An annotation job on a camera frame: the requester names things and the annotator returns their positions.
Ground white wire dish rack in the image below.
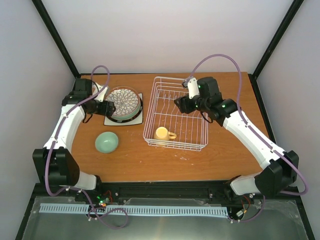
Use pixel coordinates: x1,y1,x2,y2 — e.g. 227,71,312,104
143,76,209,152

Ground green celadon bowl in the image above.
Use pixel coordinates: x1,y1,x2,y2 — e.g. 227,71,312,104
95,131,119,154

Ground yellow mug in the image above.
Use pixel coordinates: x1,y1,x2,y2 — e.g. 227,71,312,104
153,126,177,141

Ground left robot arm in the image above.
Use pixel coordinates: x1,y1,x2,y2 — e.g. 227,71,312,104
32,78,116,202

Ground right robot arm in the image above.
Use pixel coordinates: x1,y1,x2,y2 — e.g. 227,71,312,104
174,77,299,197

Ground white square plate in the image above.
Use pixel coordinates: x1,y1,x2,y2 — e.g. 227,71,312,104
103,93,143,127

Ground floral patterned bowl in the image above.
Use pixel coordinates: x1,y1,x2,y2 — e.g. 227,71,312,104
106,86,142,121

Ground metal sheet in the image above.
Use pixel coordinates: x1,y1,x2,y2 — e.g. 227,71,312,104
21,197,314,240

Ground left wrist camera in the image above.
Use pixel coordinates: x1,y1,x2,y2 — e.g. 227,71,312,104
92,82,109,102

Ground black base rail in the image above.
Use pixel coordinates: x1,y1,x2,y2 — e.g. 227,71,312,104
32,181,301,208

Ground black frame post left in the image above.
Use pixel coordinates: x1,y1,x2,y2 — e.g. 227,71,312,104
31,0,80,78

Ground black frame post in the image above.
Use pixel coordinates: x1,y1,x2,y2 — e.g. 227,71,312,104
31,0,80,78
252,0,305,79

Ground light blue cable duct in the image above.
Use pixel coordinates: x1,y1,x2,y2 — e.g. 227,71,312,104
38,203,228,218

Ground black frame post right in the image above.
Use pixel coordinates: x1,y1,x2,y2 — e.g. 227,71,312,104
252,0,305,79

